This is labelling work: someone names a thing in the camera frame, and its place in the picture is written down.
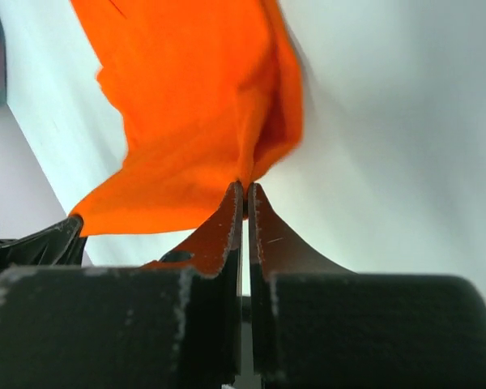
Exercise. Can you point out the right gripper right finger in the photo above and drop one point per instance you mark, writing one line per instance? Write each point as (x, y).
(317, 324)

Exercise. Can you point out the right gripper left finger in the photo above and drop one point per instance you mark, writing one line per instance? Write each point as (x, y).
(172, 323)

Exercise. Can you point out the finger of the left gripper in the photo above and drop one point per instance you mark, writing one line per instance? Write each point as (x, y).
(59, 244)

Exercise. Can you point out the orange t-shirt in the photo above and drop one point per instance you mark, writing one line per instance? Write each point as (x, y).
(209, 93)

